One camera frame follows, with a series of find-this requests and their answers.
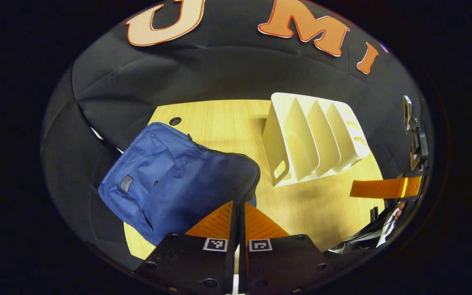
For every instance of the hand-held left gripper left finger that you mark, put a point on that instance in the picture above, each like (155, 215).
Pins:
(232, 266)

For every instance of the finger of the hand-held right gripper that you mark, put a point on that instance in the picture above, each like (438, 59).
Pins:
(379, 188)

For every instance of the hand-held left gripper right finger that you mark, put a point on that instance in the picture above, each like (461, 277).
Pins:
(243, 266)

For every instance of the white bookshelf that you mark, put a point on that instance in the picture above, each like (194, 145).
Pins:
(301, 143)

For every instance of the blue schoolbag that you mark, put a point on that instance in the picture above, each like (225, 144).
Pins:
(166, 180)

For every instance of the black table clamp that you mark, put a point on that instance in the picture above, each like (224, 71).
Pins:
(374, 214)

